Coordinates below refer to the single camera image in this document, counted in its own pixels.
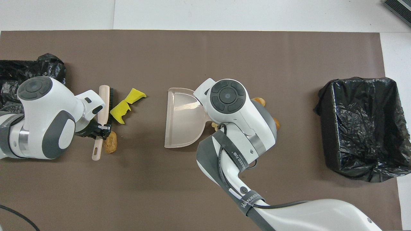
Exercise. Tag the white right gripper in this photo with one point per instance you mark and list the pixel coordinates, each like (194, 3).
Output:
(203, 89)

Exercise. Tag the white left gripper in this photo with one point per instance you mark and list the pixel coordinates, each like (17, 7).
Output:
(94, 102)

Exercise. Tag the brown fried croquette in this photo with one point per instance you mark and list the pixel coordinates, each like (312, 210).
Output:
(111, 143)

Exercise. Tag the beige brush with black bristles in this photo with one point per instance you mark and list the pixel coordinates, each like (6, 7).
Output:
(103, 102)

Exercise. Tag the notched yellow sponge piece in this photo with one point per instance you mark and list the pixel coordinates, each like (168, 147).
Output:
(119, 112)

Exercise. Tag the pale food piece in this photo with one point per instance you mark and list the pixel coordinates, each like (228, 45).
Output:
(214, 125)

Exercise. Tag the beige plastic dustpan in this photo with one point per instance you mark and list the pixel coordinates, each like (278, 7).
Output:
(181, 125)

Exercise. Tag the wedge yellow sponge piece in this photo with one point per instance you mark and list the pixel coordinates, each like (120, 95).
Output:
(135, 94)

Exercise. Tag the striped croissant bread piece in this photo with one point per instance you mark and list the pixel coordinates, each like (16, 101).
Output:
(260, 102)
(276, 124)

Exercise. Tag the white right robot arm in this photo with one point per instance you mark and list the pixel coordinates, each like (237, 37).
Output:
(247, 128)

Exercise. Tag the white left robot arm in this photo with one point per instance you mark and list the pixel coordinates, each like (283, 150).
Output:
(35, 106)

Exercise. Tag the black bag lined bin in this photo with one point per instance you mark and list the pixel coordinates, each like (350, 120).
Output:
(353, 134)
(19, 69)

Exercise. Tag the brown paper table mat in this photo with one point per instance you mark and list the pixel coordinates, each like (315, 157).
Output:
(289, 57)

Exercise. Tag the grey ribbed device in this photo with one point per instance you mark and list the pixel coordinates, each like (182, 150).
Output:
(401, 8)

